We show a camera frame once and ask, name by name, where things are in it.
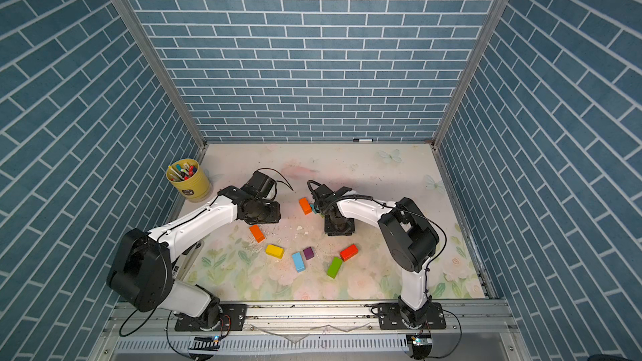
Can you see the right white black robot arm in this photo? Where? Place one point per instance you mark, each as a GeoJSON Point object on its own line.
{"type": "Point", "coordinates": [411, 239]}

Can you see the aluminium front rail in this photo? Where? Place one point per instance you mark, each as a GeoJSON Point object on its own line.
{"type": "Point", "coordinates": [318, 330]}

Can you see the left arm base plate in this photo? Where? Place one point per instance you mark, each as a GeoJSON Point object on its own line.
{"type": "Point", "coordinates": [224, 318]}

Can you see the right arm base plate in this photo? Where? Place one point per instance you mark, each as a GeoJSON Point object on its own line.
{"type": "Point", "coordinates": [397, 316]}

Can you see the yellow pen cup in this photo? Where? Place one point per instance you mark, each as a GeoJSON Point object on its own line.
{"type": "Point", "coordinates": [188, 177]}

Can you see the orange block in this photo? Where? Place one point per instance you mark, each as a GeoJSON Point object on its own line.
{"type": "Point", "coordinates": [305, 206]}
{"type": "Point", "coordinates": [257, 233]}

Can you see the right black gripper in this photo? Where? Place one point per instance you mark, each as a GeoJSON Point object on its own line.
{"type": "Point", "coordinates": [347, 231]}

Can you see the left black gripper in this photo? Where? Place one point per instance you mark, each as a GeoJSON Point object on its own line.
{"type": "Point", "coordinates": [274, 216]}

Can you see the floral table mat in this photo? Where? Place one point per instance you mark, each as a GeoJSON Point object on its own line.
{"type": "Point", "coordinates": [232, 265]}

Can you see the light blue block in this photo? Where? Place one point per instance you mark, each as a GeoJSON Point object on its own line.
{"type": "Point", "coordinates": [298, 262]}

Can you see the yellow block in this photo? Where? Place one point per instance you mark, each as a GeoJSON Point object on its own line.
{"type": "Point", "coordinates": [274, 251]}

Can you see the purple cube block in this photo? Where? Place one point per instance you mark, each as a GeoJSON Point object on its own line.
{"type": "Point", "coordinates": [309, 253]}

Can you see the red block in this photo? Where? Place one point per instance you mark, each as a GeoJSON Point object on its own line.
{"type": "Point", "coordinates": [348, 252]}

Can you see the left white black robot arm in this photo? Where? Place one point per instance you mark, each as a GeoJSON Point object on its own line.
{"type": "Point", "coordinates": [142, 270]}

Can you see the green block lower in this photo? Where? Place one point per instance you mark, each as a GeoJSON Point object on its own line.
{"type": "Point", "coordinates": [334, 267]}

